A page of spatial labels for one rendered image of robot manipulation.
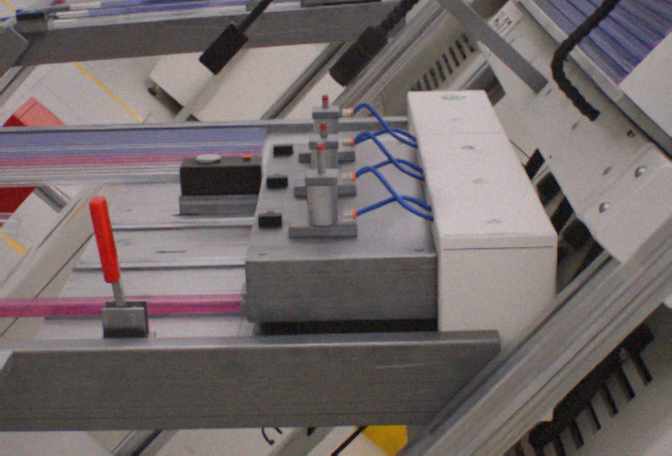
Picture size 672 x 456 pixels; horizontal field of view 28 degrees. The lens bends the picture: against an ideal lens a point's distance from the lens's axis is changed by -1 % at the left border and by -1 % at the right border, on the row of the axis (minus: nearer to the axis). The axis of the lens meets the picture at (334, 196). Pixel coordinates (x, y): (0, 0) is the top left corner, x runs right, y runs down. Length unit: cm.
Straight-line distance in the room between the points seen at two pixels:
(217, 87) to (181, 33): 334
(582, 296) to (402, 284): 14
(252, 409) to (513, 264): 20
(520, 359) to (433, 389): 8
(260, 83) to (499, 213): 472
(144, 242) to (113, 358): 27
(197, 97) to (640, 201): 485
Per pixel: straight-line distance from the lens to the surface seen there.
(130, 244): 118
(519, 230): 92
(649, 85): 86
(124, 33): 235
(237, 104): 568
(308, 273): 93
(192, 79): 568
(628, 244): 86
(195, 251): 115
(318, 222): 97
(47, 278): 249
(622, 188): 87
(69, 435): 171
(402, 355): 91
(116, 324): 95
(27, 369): 94
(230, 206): 125
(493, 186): 103
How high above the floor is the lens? 139
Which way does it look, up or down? 12 degrees down
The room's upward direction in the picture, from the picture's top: 44 degrees clockwise
